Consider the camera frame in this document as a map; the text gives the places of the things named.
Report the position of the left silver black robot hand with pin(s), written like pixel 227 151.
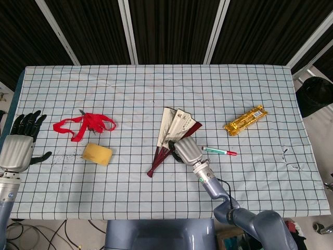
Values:
pixel 17 151

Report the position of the cardboard box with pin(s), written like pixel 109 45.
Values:
pixel 229 240

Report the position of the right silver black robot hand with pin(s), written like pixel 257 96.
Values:
pixel 188 151

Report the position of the gold foil snack package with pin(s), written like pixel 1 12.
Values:
pixel 245 119

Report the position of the grey robot torso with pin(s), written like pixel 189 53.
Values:
pixel 156 234

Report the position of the green white marker red cap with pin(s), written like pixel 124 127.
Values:
pixel 218 151

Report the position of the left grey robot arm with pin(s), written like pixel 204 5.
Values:
pixel 6 192

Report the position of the red ribbon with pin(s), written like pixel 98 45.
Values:
pixel 89 121

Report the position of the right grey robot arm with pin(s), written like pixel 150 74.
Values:
pixel 216 187

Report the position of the paper folding fan dark ribs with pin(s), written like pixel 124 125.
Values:
pixel 171 125

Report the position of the yellow sponge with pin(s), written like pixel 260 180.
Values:
pixel 97 153

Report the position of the light blue checked tablecloth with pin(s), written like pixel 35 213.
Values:
pixel 156 86

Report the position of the white frame post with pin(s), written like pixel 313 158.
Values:
pixel 58 34
pixel 309 44
pixel 214 34
pixel 128 31

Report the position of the black pleated curtain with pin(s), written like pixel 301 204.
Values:
pixel 169 26

